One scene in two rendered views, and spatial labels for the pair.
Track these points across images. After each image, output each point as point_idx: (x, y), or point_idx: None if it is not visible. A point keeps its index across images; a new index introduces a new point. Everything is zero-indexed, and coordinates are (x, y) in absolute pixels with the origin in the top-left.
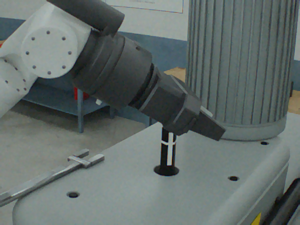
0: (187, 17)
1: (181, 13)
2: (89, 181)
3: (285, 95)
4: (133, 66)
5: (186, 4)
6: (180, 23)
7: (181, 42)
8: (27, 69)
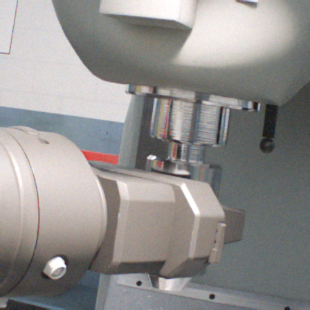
0: (18, 61)
1: (7, 53)
2: None
3: None
4: None
5: (19, 37)
6: (3, 74)
7: (2, 110)
8: None
